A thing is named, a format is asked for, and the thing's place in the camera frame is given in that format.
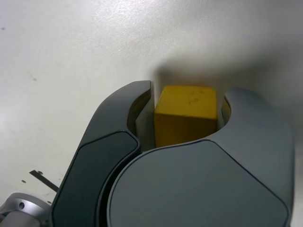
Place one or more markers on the black tape strip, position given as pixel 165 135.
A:
pixel 45 180

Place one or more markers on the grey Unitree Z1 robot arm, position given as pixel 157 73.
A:
pixel 23 208

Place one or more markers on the yellow cube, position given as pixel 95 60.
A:
pixel 184 113

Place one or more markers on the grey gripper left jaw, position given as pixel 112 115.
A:
pixel 94 165

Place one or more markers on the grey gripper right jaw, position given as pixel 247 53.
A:
pixel 201 184

